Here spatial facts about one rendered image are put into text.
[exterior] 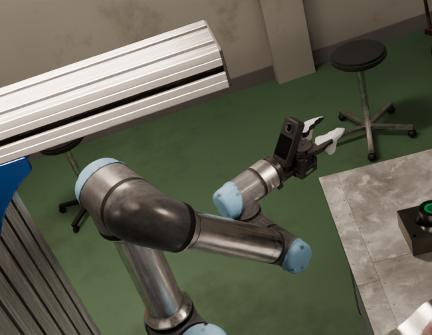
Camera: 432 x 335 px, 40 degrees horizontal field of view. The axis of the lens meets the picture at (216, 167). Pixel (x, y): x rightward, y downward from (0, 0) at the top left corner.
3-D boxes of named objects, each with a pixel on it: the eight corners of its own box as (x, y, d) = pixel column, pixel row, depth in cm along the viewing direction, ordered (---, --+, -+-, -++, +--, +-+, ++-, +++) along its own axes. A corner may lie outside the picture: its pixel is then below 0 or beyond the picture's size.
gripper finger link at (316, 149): (325, 137, 144) (294, 150, 143) (325, 131, 143) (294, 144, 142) (336, 147, 141) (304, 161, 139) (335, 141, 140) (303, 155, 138)
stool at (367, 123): (387, 103, 406) (377, 22, 372) (425, 145, 359) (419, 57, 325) (312, 127, 406) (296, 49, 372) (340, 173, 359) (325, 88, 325)
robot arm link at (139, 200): (148, 197, 98) (324, 239, 130) (117, 173, 106) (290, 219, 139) (122, 259, 99) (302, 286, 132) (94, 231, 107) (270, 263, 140)
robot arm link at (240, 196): (215, 215, 140) (206, 187, 135) (250, 190, 144) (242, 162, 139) (236, 229, 134) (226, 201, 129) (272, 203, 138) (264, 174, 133)
